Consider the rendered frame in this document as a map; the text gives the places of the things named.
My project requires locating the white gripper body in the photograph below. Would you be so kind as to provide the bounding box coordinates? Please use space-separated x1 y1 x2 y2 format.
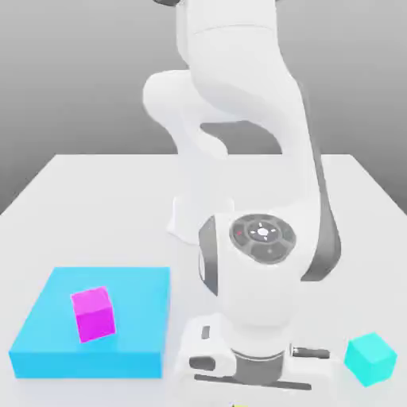
173 365 335 407

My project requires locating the small cyan cube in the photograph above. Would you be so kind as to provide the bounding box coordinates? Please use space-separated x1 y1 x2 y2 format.
343 331 398 388

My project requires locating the small magenta cube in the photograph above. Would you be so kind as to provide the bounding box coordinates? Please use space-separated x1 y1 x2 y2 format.
70 285 118 344

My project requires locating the large blue box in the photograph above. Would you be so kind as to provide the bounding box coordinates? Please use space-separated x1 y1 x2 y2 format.
8 266 172 380

